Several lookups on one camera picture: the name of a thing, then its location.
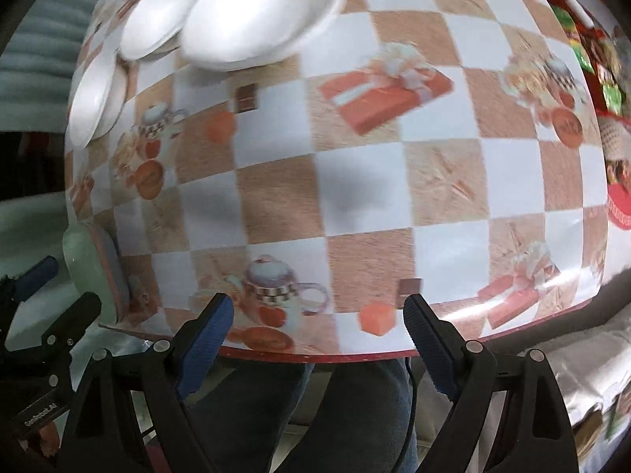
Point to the person's jeans-clad legs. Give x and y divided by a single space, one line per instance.
296 414

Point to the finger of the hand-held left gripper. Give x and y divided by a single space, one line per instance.
74 318
37 276

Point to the white foam plate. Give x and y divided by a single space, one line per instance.
91 98

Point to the white cloth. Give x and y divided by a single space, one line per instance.
596 354

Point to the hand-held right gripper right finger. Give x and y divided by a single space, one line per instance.
428 350

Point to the green plate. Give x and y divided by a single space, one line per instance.
86 266

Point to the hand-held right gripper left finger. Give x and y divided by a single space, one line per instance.
212 340

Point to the pale green curtain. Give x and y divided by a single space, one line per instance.
34 59

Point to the checkered printed tablecloth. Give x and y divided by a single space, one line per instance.
365 182

